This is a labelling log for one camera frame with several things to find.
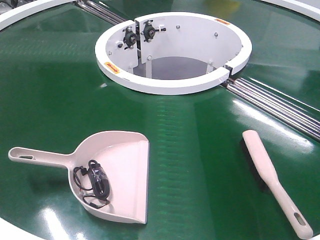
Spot pink plastic dustpan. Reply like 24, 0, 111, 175
8, 130, 149, 224

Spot black cable bundle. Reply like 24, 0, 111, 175
72, 159, 111, 209

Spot pink hand brush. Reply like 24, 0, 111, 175
242, 130, 313, 240

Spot black bearing left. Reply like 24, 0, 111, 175
123, 26, 137, 50

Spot black bearing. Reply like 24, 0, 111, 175
141, 20, 167, 43
123, 26, 137, 50

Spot black bearing right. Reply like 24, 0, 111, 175
141, 20, 167, 43

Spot steel rollers top left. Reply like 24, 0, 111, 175
74, 0, 127, 25

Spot steel rollers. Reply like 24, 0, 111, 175
221, 78, 320, 141
74, 0, 127, 25

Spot steel rollers right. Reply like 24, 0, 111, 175
221, 78, 320, 141

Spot white outer rim left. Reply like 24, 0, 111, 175
0, 0, 73, 30

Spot white rim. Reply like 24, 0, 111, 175
262, 0, 320, 22
0, 0, 73, 30

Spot white outer rim right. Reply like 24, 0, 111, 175
262, 0, 320, 22

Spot white inner ring guard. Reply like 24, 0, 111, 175
95, 12, 253, 95

